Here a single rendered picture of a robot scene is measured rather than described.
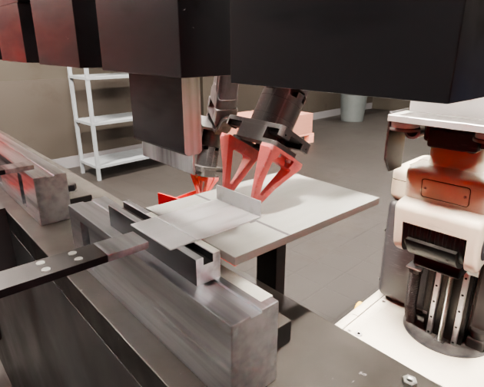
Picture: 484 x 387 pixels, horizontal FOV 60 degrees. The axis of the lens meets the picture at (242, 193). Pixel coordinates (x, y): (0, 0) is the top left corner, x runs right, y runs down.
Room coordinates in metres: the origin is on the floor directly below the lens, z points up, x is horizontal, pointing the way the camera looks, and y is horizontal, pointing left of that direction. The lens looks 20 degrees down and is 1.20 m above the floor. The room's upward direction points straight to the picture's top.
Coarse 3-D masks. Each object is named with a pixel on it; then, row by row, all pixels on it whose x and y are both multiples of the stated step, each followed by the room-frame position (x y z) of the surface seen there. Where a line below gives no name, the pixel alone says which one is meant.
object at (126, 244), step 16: (112, 240) 0.40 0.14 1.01; (128, 240) 0.40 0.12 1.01; (144, 240) 0.40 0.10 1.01; (48, 256) 0.36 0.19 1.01; (64, 256) 0.36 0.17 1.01; (80, 256) 0.36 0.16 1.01; (96, 256) 0.36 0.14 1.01; (112, 256) 0.37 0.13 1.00; (0, 272) 0.33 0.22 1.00; (16, 272) 0.33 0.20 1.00; (32, 272) 0.33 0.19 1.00; (48, 272) 0.33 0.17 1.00; (64, 272) 0.34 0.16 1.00; (0, 288) 0.30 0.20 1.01; (16, 288) 0.31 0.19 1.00; (0, 336) 0.26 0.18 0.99
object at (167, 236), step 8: (136, 224) 0.44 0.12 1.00; (144, 224) 0.44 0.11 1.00; (152, 224) 0.44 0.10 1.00; (160, 224) 0.44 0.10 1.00; (168, 224) 0.44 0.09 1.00; (144, 232) 0.42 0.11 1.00; (152, 232) 0.42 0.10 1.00; (160, 232) 0.42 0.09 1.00; (168, 232) 0.42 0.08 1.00; (176, 232) 0.42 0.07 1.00; (160, 240) 0.40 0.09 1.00; (168, 240) 0.40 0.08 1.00; (176, 240) 0.40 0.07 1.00; (184, 240) 0.40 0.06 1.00; (192, 240) 0.40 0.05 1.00; (168, 248) 0.38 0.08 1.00; (176, 248) 0.39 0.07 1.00
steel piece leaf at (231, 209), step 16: (224, 192) 0.52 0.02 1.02; (192, 208) 0.50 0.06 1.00; (208, 208) 0.50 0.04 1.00; (224, 208) 0.50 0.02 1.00; (240, 208) 0.49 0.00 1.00; (256, 208) 0.47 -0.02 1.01; (176, 224) 0.44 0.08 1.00; (192, 224) 0.44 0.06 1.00; (208, 224) 0.44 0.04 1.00; (224, 224) 0.44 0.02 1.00; (240, 224) 0.45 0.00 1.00
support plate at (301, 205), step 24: (216, 192) 0.56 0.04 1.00; (240, 192) 0.56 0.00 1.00; (288, 192) 0.56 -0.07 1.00; (312, 192) 0.56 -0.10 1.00; (336, 192) 0.56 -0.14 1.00; (264, 216) 0.47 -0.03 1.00; (288, 216) 0.47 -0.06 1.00; (312, 216) 0.47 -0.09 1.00; (336, 216) 0.48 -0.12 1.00; (216, 240) 0.41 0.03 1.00; (240, 240) 0.41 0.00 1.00; (264, 240) 0.41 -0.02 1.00; (288, 240) 0.42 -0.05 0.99
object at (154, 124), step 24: (144, 96) 0.43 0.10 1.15; (168, 96) 0.40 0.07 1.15; (192, 96) 0.39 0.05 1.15; (144, 120) 0.43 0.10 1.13; (168, 120) 0.40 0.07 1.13; (192, 120) 0.39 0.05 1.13; (144, 144) 0.46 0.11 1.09; (168, 144) 0.40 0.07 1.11; (192, 144) 0.39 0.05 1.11; (192, 168) 0.39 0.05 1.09
